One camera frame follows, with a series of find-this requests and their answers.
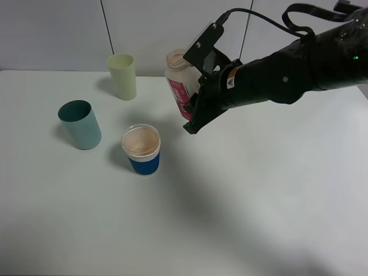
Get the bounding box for clear bottle pink label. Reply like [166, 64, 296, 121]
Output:
[164, 49, 201, 120]

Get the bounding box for pale green plastic cup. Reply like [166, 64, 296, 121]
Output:
[106, 54, 136, 101]

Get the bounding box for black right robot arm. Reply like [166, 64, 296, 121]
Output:
[184, 1, 367, 134]

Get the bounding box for teal plastic cup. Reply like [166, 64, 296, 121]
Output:
[57, 99, 102, 150]

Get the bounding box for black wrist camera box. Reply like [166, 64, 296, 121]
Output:
[183, 22, 231, 78]

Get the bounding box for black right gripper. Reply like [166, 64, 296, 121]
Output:
[183, 59, 253, 134]

